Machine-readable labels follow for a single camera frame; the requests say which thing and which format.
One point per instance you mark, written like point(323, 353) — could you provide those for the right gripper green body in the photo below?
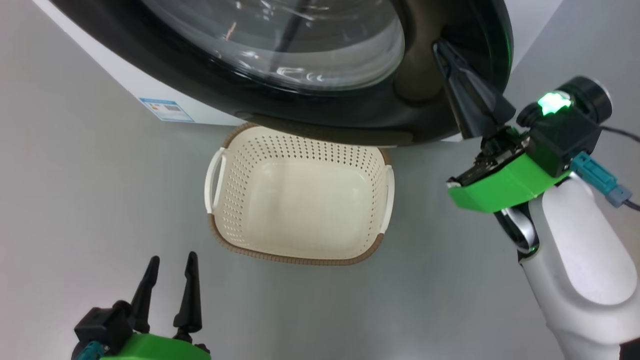
point(505, 185)

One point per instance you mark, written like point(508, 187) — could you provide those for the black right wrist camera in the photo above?
point(565, 125)

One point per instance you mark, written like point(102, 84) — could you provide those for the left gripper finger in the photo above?
point(189, 300)
point(145, 295)

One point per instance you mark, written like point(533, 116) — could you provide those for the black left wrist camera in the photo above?
point(102, 325)

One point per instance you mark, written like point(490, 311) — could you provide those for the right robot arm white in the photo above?
point(585, 260)

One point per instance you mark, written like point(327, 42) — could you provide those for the blue energy label sticker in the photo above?
point(167, 110)

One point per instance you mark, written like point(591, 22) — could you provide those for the cream perforated laundry basket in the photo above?
point(300, 200)

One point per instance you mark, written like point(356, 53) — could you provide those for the black round glass washer door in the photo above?
point(350, 110)

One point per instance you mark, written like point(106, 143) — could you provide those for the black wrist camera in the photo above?
point(102, 325)
point(565, 125)

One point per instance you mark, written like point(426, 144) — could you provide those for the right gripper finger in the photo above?
point(465, 107)
point(487, 95)

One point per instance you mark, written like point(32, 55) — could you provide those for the white front-load washing machine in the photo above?
point(125, 75)

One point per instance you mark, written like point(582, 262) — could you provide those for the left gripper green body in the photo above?
point(155, 349)

